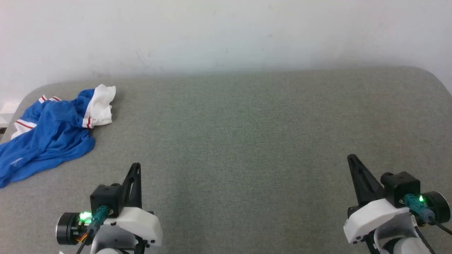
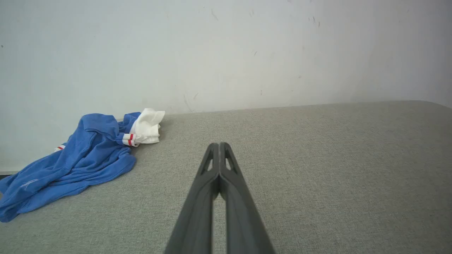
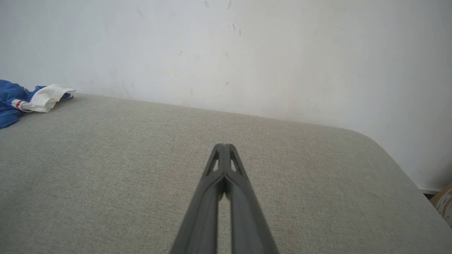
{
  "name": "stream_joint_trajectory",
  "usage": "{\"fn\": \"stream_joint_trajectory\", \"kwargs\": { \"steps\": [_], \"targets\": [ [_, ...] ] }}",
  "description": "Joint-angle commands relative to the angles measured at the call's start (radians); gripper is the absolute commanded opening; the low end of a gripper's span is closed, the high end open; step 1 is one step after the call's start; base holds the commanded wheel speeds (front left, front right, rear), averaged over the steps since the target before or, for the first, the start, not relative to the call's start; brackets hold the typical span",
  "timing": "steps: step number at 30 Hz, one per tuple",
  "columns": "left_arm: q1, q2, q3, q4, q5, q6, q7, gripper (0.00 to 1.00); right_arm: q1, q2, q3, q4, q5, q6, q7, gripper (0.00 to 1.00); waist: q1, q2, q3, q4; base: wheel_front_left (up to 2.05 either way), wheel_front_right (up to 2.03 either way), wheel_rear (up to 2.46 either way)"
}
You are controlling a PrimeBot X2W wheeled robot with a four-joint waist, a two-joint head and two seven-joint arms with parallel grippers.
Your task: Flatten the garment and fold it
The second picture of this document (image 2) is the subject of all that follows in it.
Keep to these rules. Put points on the grey fabric sofa cushion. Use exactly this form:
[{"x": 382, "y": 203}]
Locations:
[{"x": 335, "y": 176}]

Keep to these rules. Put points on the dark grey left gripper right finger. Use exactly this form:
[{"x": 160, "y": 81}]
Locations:
[{"x": 243, "y": 211}]

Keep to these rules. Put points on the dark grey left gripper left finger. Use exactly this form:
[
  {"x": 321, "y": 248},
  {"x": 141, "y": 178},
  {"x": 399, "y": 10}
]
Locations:
[{"x": 197, "y": 197}]

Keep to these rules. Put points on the blue white Lakers jersey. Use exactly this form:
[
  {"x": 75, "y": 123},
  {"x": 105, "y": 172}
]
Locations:
[{"x": 88, "y": 158}]

